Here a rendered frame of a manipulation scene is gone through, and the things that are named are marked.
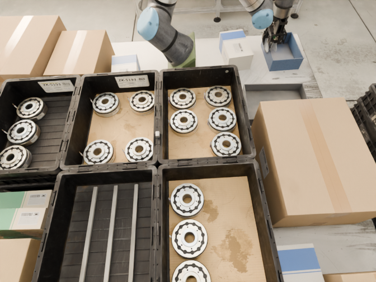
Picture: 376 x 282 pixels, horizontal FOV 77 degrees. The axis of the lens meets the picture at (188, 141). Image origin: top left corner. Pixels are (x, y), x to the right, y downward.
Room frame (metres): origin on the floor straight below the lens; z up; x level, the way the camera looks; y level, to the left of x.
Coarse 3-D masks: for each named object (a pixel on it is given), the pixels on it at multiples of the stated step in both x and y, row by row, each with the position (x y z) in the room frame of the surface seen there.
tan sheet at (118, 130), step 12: (96, 96) 0.67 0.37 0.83; (120, 96) 0.66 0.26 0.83; (120, 108) 0.60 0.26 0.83; (96, 120) 0.55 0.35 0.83; (108, 120) 0.54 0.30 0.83; (120, 120) 0.54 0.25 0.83; (132, 120) 0.53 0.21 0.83; (144, 120) 0.53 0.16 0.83; (96, 132) 0.49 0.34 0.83; (108, 132) 0.49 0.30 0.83; (120, 132) 0.48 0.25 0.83; (132, 132) 0.48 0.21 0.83; (144, 132) 0.48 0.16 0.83; (120, 144) 0.43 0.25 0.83; (120, 156) 0.38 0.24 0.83
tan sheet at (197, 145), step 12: (168, 96) 0.64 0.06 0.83; (168, 108) 0.58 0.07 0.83; (204, 108) 0.57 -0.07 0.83; (228, 108) 0.56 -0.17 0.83; (204, 120) 0.51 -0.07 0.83; (168, 132) 0.47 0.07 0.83; (204, 132) 0.46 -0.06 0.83; (168, 144) 0.42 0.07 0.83; (180, 144) 0.41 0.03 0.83; (192, 144) 0.41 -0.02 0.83; (204, 144) 0.40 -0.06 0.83; (168, 156) 0.37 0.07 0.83; (180, 156) 0.36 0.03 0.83; (192, 156) 0.36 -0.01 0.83; (204, 156) 0.36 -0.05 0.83
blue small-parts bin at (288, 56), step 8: (288, 32) 1.06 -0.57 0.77; (288, 40) 1.06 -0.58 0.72; (280, 48) 1.02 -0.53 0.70; (288, 48) 1.02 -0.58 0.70; (296, 48) 0.96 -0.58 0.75; (264, 56) 0.97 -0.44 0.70; (272, 56) 0.97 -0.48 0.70; (280, 56) 0.96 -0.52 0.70; (288, 56) 0.96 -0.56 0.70; (296, 56) 0.93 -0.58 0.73; (272, 64) 0.86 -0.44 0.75; (280, 64) 0.86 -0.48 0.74; (288, 64) 0.86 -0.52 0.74; (296, 64) 0.86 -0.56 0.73
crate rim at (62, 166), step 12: (120, 72) 0.69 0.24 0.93; (132, 72) 0.69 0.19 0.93; (144, 72) 0.68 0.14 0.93; (156, 72) 0.68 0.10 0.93; (156, 84) 0.63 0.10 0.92; (156, 96) 0.56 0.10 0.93; (156, 108) 0.51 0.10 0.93; (72, 120) 0.48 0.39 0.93; (156, 120) 0.45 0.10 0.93; (72, 132) 0.44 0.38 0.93; (156, 144) 0.36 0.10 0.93; (156, 156) 0.32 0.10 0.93; (60, 168) 0.31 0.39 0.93; (72, 168) 0.30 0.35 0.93; (84, 168) 0.30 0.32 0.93
